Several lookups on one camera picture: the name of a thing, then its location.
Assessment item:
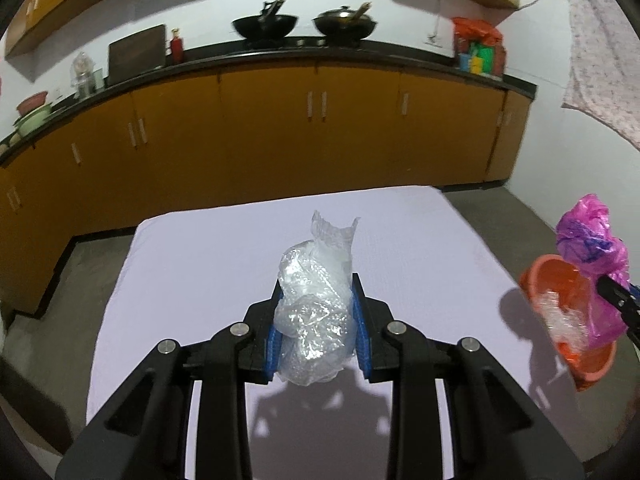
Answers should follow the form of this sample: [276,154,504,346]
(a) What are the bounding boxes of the wall socket with cable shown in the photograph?
[424,0,448,47]

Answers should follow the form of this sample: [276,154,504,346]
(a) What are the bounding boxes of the green bowl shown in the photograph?
[12,105,53,136]

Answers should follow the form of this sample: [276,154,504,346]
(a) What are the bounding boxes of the yellow base cabinets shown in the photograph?
[0,60,531,318]

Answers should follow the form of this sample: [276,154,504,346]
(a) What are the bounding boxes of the clear plastic bag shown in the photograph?
[273,210,362,387]

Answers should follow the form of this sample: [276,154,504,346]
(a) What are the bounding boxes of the black wok with lid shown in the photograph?
[312,2,378,43]

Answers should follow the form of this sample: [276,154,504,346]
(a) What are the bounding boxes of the open black wok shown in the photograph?
[231,0,299,41]

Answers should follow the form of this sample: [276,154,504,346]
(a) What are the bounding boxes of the red plastic basin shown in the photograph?
[518,254,618,392]

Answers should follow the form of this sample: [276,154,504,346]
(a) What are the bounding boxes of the green plastic cup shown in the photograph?
[467,42,493,73]

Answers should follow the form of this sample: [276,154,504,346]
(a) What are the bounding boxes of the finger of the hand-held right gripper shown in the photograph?
[595,272,640,346]

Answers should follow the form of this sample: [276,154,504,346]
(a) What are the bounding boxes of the clear bubble wrap sheet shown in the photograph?
[536,287,593,356]

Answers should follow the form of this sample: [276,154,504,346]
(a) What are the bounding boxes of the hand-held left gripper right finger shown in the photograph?
[350,272,586,480]

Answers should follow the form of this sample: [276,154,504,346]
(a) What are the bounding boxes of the floral hanging cloth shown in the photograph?
[561,0,640,151]

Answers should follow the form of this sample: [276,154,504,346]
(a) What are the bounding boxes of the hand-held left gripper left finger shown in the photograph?
[55,280,286,480]

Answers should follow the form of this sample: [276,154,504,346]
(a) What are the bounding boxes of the black kitchen countertop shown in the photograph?
[0,40,540,168]

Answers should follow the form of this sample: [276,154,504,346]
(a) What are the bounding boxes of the dark wooden cutting board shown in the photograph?
[107,24,167,83]

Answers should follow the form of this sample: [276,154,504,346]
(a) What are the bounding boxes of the pink plastic bag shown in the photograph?
[556,193,633,351]

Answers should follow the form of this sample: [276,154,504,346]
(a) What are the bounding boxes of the red bowl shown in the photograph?
[16,91,50,116]

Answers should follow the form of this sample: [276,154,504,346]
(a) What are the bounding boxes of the orange bag on cups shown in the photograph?
[452,16,506,77]

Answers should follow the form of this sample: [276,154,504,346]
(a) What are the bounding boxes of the glass jar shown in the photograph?
[71,52,98,98]

